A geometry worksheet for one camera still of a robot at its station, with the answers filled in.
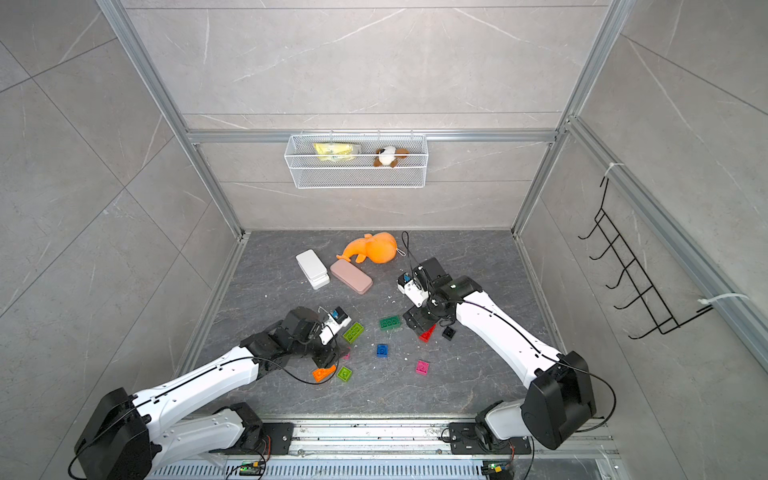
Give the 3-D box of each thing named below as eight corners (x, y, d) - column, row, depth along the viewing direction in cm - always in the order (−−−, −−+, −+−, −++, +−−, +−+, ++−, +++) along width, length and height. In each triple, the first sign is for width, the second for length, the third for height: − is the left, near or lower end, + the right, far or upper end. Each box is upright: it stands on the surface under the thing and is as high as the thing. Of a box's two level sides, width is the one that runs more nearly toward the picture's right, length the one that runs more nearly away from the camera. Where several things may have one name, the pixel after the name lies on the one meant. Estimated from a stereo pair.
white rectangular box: (314, 291, 104) (311, 283, 100) (297, 263, 112) (293, 255, 108) (332, 282, 106) (329, 273, 102) (314, 255, 114) (311, 246, 110)
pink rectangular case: (328, 271, 109) (327, 268, 107) (343, 259, 113) (343, 255, 111) (360, 296, 102) (360, 293, 100) (375, 283, 106) (375, 279, 104)
